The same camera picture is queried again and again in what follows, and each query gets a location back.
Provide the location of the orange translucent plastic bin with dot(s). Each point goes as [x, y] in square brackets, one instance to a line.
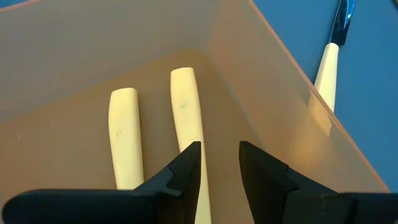
[93, 46]

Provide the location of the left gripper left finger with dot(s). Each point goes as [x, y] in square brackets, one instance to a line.
[93, 207]

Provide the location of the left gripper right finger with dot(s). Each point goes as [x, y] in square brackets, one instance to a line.
[311, 208]

